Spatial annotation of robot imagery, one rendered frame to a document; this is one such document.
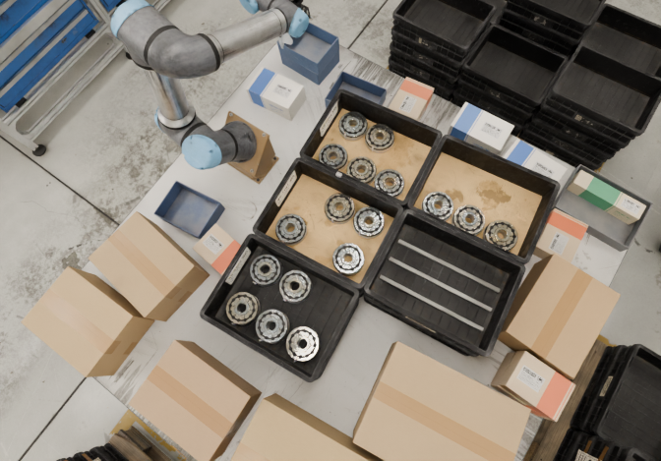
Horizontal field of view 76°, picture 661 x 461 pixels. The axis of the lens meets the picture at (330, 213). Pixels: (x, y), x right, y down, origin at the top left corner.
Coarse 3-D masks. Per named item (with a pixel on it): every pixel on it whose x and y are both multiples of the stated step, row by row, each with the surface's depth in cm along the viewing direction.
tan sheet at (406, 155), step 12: (336, 120) 158; (336, 132) 156; (324, 144) 155; (348, 144) 155; (360, 144) 154; (396, 144) 153; (408, 144) 153; (420, 144) 153; (348, 156) 153; (372, 156) 152; (384, 156) 152; (396, 156) 152; (408, 156) 152; (420, 156) 151; (384, 168) 151; (396, 168) 150; (408, 168) 150; (408, 180) 149
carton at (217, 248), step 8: (216, 224) 154; (208, 232) 153; (216, 232) 153; (224, 232) 152; (200, 240) 152; (208, 240) 152; (216, 240) 152; (224, 240) 151; (232, 240) 151; (192, 248) 151; (200, 248) 151; (208, 248) 151; (216, 248) 151; (224, 248) 150; (232, 248) 150; (208, 256) 150; (216, 256) 150; (224, 256) 150; (232, 256) 149; (216, 264) 149; (224, 264) 148
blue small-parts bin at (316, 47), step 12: (312, 24) 172; (300, 36) 178; (312, 36) 178; (324, 36) 174; (336, 36) 169; (288, 48) 169; (300, 48) 177; (312, 48) 176; (324, 48) 176; (336, 48) 173; (300, 60) 171; (312, 60) 166; (324, 60) 169
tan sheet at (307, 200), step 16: (304, 176) 152; (304, 192) 150; (320, 192) 149; (336, 192) 149; (288, 208) 148; (304, 208) 148; (320, 208) 147; (336, 208) 147; (272, 224) 146; (320, 224) 145; (336, 224) 145; (352, 224) 145; (368, 224) 144; (304, 240) 144; (320, 240) 144; (336, 240) 143; (352, 240) 143; (368, 240) 143; (320, 256) 142; (368, 256) 141
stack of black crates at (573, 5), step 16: (512, 0) 206; (528, 0) 200; (544, 0) 212; (560, 0) 211; (576, 0) 211; (592, 0) 210; (512, 16) 212; (528, 16) 208; (544, 16) 203; (560, 16) 197; (576, 16) 208; (592, 16) 196; (528, 32) 215; (544, 32) 211; (560, 32) 205; (576, 32) 201; (560, 48) 213
